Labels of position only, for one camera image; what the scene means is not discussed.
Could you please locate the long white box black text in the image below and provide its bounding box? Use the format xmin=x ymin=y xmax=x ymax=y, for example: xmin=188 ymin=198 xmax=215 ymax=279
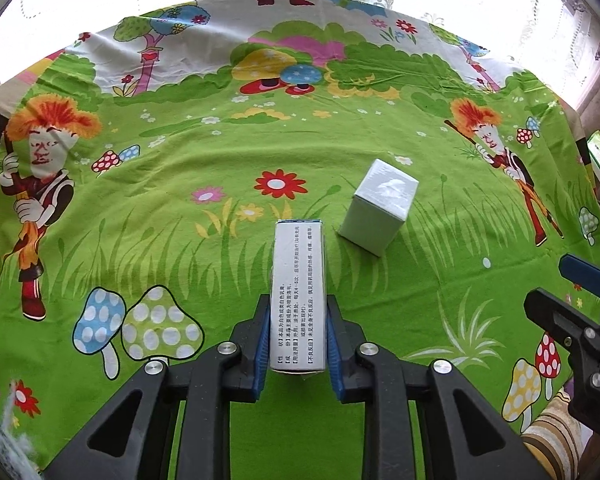
xmin=269 ymin=218 xmax=329 ymax=374

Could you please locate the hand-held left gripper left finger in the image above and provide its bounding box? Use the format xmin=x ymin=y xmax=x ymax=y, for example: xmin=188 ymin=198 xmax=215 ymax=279
xmin=42 ymin=294 xmax=273 ymax=480

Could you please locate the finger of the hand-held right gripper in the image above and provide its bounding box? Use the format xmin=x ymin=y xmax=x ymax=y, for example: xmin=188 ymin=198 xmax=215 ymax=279
xmin=559 ymin=254 xmax=600 ymax=301
xmin=524 ymin=287 xmax=600 ymax=361

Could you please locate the white fluffy clothing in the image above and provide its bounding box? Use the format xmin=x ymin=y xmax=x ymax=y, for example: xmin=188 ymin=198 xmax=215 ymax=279
xmin=0 ymin=377 xmax=43 ymax=473

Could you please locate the green cartoon printed cloth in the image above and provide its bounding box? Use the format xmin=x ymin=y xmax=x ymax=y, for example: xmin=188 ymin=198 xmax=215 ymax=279
xmin=0 ymin=0 xmax=600 ymax=480

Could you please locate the striped beige towel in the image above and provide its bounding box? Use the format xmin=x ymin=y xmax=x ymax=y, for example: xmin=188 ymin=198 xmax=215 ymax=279
xmin=522 ymin=390 xmax=598 ymax=480

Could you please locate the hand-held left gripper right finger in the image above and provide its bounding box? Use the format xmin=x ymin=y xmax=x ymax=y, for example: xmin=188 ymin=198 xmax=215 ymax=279
xmin=325 ymin=294 xmax=551 ymax=480

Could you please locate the glossy white cube box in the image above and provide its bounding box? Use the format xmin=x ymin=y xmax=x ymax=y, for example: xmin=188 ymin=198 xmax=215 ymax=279
xmin=338 ymin=158 xmax=420 ymax=257

